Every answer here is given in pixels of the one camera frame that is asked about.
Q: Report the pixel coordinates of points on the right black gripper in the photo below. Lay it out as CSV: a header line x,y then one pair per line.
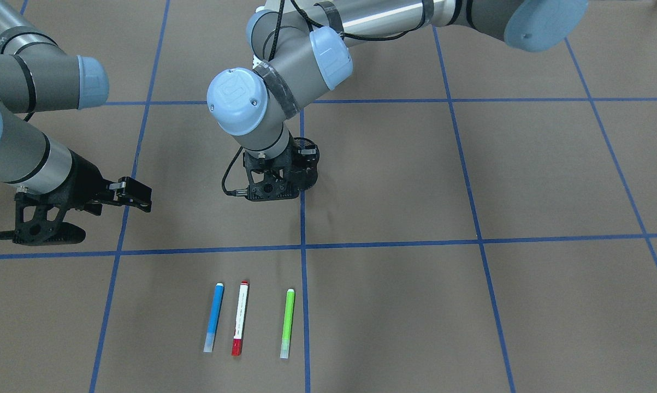
x,y
86,178

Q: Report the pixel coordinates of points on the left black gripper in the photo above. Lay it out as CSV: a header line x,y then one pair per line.
x,y
307,163

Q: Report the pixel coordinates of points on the blue highlighter pen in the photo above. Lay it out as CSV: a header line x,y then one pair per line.
x,y
214,315

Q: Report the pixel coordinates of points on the red white marker pen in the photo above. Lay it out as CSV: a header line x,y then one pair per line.
x,y
240,318

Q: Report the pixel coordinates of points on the green highlighter pen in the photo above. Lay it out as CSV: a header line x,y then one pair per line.
x,y
287,325

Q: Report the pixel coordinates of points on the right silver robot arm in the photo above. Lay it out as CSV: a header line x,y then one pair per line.
x,y
36,75

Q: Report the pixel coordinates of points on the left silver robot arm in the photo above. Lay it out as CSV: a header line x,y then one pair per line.
x,y
302,52

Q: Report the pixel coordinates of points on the black mesh pen cup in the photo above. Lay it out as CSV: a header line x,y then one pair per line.
x,y
300,142

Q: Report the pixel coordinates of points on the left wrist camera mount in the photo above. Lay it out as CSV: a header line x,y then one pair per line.
x,y
271,179

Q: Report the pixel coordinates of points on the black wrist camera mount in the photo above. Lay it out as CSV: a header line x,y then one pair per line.
x,y
39,219

